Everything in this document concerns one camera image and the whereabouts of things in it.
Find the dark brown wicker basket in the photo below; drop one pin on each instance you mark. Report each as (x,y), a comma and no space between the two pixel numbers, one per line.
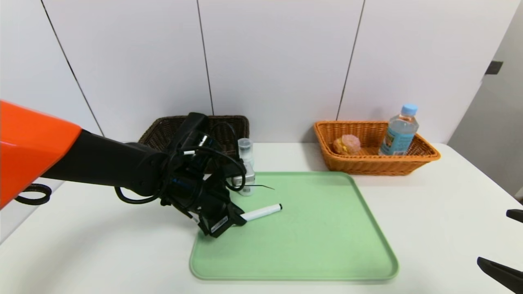
(229,126)

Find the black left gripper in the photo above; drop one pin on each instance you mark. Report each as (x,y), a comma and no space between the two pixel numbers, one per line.
(218,224)

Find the pink bread bun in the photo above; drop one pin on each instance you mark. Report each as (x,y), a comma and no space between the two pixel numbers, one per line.
(347,145)

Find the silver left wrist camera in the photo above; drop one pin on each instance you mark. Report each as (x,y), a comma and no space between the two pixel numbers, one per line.
(244,179)

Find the light green plastic tray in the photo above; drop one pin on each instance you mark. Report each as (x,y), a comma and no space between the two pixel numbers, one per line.
(306,241)

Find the dark wall bracket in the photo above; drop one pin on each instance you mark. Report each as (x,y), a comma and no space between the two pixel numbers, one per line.
(493,68)

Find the orange wicker basket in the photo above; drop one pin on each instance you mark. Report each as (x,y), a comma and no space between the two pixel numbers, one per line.
(367,165)

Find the clear water bottle blue cap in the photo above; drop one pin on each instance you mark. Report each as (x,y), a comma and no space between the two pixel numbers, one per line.
(398,136)

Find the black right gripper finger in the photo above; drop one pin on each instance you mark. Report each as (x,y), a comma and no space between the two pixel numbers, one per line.
(504,275)
(517,215)

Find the white marker with black cap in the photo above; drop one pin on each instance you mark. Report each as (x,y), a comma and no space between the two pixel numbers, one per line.
(263,212)

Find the small white spray bottle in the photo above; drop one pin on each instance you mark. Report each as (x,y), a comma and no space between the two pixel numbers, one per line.
(245,147)

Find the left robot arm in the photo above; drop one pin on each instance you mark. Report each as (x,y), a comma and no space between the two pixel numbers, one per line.
(102,163)

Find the black fabric pouch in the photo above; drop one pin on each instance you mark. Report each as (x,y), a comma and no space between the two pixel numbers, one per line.
(195,122)

